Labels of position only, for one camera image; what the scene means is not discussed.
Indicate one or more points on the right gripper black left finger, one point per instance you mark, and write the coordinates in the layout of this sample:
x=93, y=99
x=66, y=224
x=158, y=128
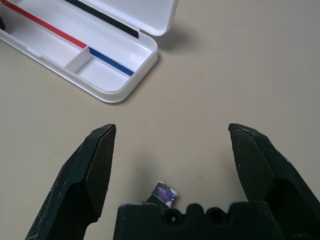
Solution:
x=80, y=172

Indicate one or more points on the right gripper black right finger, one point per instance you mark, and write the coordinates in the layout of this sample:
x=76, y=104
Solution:
x=262, y=162

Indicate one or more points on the white plastic pencil case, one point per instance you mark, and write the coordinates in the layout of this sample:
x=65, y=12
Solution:
x=105, y=72

